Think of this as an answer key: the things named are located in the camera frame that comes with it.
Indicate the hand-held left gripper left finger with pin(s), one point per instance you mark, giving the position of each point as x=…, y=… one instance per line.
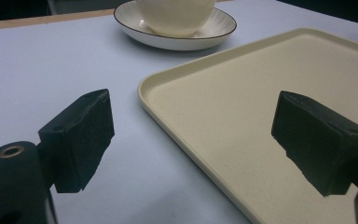
x=74, y=140

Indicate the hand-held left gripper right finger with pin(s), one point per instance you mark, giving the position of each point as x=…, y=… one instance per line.
x=317, y=143

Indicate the beige plastic tray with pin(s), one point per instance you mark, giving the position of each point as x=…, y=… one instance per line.
x=251, y=109

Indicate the white ribbed saucer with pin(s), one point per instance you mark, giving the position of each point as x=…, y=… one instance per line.
x=220, y=28

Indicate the cream ceramic cup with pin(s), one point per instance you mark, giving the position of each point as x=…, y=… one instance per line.
x=174, y=15

